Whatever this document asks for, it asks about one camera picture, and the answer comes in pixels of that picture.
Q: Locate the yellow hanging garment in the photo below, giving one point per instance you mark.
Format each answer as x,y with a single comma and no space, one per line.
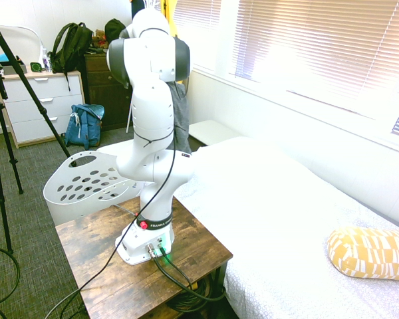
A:
173,20

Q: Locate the white perforated laundry basket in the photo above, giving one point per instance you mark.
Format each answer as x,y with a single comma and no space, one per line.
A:
66,212

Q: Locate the white purple bottle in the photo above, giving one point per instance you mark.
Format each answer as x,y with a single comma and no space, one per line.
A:
46,61

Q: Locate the white drawer dresser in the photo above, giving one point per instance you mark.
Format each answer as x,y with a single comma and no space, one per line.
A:
53,89

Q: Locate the black camera tripod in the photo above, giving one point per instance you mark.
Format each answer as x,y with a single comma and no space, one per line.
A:
40,109

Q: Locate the small green round gadget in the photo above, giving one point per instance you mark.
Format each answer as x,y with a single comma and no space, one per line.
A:
36,67

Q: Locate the dark wooden dresser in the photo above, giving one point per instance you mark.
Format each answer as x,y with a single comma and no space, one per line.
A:
98,96

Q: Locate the wide white window blind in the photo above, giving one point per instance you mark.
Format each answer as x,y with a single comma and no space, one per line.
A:
319,40

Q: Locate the blue backpack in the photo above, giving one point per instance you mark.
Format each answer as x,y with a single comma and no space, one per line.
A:
86,126

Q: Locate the narrow white window blind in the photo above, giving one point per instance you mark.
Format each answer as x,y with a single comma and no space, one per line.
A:
199,13

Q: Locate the yellow white patterned pillow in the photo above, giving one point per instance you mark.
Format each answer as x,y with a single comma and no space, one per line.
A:
369,252

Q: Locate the white curved desk lamp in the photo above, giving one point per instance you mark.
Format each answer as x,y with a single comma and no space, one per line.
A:
30,30

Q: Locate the dark green bag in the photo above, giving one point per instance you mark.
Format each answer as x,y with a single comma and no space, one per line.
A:
114,28

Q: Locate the rustic wooden side table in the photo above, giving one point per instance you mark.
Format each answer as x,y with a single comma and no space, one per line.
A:
96,252

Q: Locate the grey heathered garment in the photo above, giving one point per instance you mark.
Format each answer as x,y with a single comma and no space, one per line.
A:
182,119

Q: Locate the navy hanging garment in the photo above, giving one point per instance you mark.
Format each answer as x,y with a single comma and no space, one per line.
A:
138,6

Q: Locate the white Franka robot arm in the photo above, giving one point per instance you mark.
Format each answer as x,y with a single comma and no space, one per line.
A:
153,109

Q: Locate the white bed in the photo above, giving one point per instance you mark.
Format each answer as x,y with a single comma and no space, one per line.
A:
269,199

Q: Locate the grey storage box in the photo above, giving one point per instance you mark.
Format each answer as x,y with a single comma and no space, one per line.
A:
13,69

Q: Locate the brown teddy bear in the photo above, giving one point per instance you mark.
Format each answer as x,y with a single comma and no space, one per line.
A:
99,38

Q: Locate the dark green backpack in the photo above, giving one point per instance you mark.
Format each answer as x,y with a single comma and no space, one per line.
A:
71,46

